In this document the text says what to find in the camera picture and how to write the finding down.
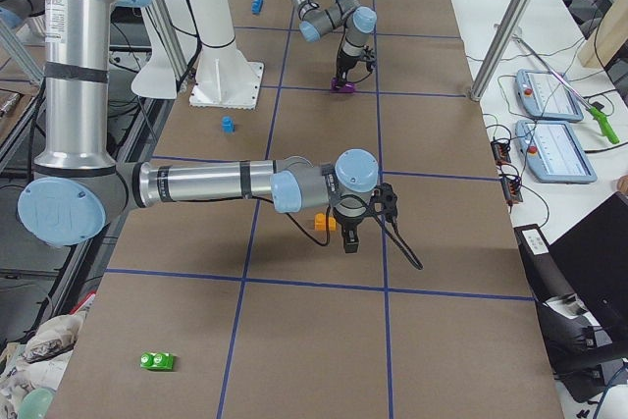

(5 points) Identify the purple trapezoid block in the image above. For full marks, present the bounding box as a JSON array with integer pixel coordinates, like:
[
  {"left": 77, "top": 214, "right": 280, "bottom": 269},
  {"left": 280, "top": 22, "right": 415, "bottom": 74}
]
[{"left": 330, "top": 78, "right": 355, "bottom": 94}]

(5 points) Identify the upper teach pendant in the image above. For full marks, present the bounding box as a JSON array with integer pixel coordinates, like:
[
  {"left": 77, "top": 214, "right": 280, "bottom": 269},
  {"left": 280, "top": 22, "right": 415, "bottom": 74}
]
[{"left": 515, "top": 69, "right": 584, "bottom": 123}]

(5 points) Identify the crumpled cloth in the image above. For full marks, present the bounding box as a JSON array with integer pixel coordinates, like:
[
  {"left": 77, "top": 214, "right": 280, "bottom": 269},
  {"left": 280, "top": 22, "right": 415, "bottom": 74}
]
[{"left": 1, "top": 313, "right": 86, "bottom": 418}]

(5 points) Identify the aluminium frame post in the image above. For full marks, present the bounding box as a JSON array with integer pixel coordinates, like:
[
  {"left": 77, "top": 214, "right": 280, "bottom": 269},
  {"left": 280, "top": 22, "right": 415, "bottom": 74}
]
[{"left": 468, "top": 0, "right": 531, "bottom": 102}]

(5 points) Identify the pale green round object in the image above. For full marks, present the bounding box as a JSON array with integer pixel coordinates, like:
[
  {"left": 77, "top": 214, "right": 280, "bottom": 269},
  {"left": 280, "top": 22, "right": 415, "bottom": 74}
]
[{"left": 17, "top": 388, "right": 55, "bottom": 419}]

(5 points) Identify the white pedestal column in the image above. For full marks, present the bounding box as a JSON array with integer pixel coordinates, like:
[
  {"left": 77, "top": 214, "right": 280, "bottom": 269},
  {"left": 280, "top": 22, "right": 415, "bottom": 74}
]
[{"left": 131, "top": 0, "right": 265, "bottom": 110}]

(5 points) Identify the lower orange electronics box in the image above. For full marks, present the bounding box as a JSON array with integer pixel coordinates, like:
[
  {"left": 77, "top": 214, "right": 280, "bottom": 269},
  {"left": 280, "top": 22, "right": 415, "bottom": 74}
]
[{"left": 499, "top": 174, "right": 523, "bottom": 207}]

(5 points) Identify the upper orange electronics box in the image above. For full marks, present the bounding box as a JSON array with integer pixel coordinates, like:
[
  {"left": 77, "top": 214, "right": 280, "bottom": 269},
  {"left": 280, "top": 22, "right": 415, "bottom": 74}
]
[{"left": 491, "top": 139, "right": 511, "bottom": 165}]

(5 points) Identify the green handled grabber tool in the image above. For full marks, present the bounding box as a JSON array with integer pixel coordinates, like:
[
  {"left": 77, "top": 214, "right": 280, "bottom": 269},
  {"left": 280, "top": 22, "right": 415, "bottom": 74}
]
[{"left": 512, "top": 33, "right": 620, "bottom": 144}]

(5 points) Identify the lower teach pendant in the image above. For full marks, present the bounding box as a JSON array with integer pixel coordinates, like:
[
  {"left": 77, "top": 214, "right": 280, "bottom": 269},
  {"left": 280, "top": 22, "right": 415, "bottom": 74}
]
[{"left": 515, "top": 120, "right": 598, "bottom": 184}]

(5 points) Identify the green block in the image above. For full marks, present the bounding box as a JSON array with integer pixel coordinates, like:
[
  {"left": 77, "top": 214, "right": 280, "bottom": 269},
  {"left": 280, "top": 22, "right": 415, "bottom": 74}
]
[{"left": 139, "top": 351, "right": 176, "bottom": 372}]

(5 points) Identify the orange electronics box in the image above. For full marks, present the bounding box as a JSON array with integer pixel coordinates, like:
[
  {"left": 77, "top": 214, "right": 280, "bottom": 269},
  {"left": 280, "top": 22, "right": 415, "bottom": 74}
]
[
  {"left": 491, "top": 139, "right": 511, "bottom": 165},
  {"left": 499, "top": 174, "right": 523, "bottom": 207}
]

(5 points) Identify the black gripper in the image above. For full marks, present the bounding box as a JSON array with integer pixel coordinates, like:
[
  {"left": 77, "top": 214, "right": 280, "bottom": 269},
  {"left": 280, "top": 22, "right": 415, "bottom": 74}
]
[
  {"left": 334, "top": 212, "right": 363, "bottom": 253},
  {"left": 336, "top": 49, "right": 354, "bottom": 83}
]

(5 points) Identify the long blue block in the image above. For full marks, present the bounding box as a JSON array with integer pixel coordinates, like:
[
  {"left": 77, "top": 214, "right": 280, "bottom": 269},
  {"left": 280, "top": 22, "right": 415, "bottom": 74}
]
[{"left": 251, "top": 0, "right": 264, "bottom": 15}]

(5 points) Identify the small blue block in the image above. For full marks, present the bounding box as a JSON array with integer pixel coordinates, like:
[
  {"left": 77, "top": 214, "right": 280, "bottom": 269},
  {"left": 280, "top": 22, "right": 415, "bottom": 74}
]
[{"left": 221, "top": 116, "right": 236, "bottom": 133}]

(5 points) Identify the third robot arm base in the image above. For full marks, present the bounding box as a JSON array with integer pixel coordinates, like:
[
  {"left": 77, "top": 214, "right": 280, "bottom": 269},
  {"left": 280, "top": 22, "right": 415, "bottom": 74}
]
[{"left": 1, "top": 0, "right": 45, "bottom": 43}]

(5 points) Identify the teach pendant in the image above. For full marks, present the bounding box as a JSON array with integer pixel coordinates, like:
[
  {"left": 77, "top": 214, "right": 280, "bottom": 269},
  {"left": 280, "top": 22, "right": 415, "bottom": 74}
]
[
  {"left": 515, "top": 120, "right": 598, "bottom": 184},
  {"left": 515, "top": 69, "right": 584, "bottom": 123}
]

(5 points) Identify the orange trapezoid block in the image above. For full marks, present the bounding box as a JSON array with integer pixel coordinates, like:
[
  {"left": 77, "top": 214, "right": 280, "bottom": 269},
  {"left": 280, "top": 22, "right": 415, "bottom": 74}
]
[{"left": 314, "top": 213, "right": 337, "bottom": 232}]

